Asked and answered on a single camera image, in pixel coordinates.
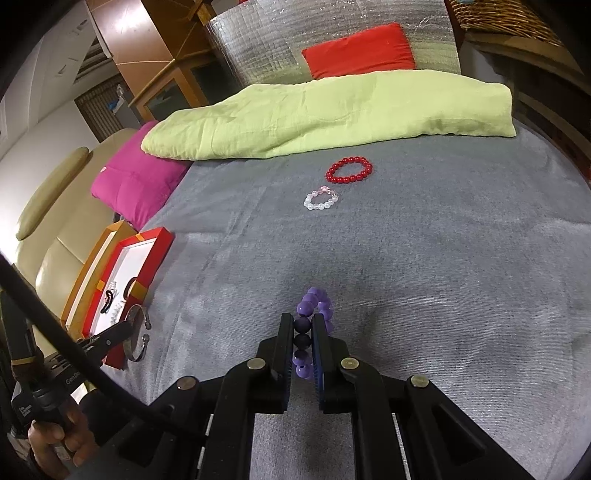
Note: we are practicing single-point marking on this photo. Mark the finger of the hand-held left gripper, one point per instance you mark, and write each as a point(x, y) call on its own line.
point(106, 334)

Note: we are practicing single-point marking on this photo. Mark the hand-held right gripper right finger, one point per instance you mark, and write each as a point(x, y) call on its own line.
point(323, 369)

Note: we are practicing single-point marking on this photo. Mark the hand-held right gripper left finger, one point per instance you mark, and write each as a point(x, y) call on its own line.
point(286, 364)

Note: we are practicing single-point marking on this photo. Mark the silver bangle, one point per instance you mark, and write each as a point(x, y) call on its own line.
point(131, 357)

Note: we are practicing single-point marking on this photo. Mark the red jewelry box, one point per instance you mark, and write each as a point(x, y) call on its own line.
point(152, 258)

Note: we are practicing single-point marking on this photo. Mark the person's left hand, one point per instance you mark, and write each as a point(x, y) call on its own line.
point(46, 436)

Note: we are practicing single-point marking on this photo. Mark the orange box lid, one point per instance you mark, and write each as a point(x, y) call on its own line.
point(87, 272)

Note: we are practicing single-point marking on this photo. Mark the beige sofa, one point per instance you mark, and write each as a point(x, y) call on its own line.
point(55, 258)

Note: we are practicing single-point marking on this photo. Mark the pink pillow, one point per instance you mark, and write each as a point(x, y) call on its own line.
point(134, 180)

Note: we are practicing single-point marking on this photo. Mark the light green blanket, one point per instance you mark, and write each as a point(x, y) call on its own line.
point(323, 115)

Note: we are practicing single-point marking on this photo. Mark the wooden cabinet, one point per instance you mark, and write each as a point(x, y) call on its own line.
point(147, 41)

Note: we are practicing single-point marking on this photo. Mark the small red pillow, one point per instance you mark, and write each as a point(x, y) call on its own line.
point(360, 50)

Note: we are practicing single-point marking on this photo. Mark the wooden side table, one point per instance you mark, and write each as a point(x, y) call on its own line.
point(531, 64)

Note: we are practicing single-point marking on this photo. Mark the wicker basket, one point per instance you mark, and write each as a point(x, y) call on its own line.
point(503, 18)

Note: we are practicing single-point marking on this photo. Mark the louvred wall vent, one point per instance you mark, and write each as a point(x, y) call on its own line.
point(92, 60)

